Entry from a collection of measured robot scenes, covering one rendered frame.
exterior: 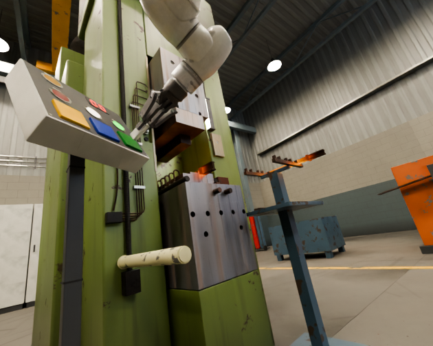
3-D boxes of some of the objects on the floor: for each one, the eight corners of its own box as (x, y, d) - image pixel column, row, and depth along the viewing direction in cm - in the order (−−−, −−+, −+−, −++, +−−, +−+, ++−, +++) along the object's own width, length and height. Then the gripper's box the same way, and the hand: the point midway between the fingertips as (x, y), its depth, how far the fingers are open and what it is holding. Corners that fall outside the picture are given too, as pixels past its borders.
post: (74, 642, 38) (86, 123, 71) (45, 675, 36) (71, 120, 68) (69, 618, 41) (83, 129, 73) (43, 647, 38) (69, 126, 71)
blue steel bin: (348, 250, 431) (335, 215, 452) (333, 257, 376) (320, 217, 398) (294, 254, 512) (286, 224, 534) (276, 261, 458) (267, 227, 479)
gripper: (174, 78, 62) (122, 137, 65) (196, 101, 73) (150, 150, 77) (162, 66, 65) (113, 123, 68) (184, 90, 77) (141, 138, 80)
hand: (139, 130), depth 72 cm, fingers closed
